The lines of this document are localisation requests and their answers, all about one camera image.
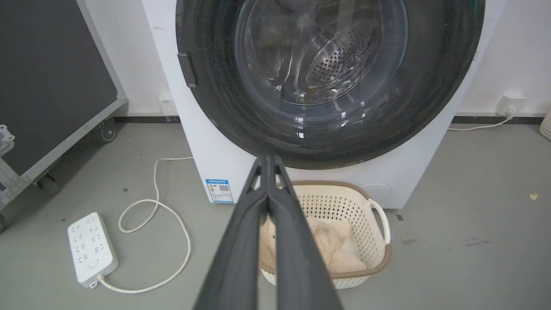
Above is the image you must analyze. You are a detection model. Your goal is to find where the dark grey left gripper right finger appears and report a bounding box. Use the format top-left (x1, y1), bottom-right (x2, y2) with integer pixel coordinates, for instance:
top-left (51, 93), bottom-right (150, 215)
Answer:
top-left (268, 155), bottom-right (344, 310)

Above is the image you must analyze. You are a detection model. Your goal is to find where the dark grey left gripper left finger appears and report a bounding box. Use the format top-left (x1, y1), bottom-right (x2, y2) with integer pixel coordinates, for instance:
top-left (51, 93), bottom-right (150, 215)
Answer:
top-left (193, 156), bottom-right (270, 310)

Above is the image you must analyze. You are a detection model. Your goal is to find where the white front-load washing machine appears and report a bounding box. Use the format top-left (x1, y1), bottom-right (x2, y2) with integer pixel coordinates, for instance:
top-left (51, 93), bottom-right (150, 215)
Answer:
top-left (142, 0), bottom-right (508, 210)

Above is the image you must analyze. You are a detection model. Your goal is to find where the round dark washing machine door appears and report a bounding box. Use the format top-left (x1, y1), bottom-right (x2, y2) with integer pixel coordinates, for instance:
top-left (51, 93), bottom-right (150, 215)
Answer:
top-left (175, 0), bottom-right (486, 170)

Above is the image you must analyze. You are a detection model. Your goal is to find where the beige fluffy towel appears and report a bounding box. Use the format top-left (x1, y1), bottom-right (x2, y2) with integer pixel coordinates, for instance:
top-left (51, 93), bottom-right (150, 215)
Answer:
top-left (260, 214), bottom-right (367, 274)

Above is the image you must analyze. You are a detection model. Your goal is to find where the blue energy label sticker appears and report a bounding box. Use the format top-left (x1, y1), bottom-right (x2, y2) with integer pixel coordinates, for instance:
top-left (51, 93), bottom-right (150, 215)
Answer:
top-left (205, 179), bottom-right (235, 204)

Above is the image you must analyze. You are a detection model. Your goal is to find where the cream perforated laundry basket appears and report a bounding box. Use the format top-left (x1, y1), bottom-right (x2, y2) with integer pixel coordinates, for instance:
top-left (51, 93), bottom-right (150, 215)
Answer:
top-left (258, 180), bottom-right (392, 290)

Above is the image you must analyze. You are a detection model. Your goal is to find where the white power strip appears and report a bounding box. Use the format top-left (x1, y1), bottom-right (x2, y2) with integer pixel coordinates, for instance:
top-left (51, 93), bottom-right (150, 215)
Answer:
top-left (67, 212), bottom-right (119, 288)

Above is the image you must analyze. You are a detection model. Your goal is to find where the black caster wheel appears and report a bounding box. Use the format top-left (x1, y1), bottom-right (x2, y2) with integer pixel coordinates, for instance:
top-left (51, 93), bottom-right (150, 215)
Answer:
top-left (99, 118), bottom-right (118, 143)

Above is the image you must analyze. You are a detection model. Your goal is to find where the black flight case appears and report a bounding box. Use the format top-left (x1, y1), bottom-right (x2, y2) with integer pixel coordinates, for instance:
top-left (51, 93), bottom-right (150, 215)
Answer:
top-left (0, 0), bottom-right (128, 233)

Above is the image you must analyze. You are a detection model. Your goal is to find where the white woven basket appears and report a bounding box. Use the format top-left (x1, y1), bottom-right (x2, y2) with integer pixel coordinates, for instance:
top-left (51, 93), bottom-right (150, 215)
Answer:
top-left (539, 108), bottom-right (551, 142)

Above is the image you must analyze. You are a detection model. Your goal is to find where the white power strip cable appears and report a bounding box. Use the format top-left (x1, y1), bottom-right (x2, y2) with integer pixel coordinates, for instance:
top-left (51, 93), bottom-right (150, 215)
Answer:
top-left (99, 157), bottom-right (194, 295)

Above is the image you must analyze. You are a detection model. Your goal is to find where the white wall socket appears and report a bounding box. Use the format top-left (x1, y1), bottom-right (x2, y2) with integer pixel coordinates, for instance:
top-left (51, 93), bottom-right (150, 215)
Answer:
top-left (158, 94), bottom-right (178, 117)

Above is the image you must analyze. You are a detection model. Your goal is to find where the white wall plug with cable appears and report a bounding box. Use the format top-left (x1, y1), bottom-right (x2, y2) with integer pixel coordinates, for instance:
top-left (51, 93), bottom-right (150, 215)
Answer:
top-left (448, 94), bottom-right (528, 132)

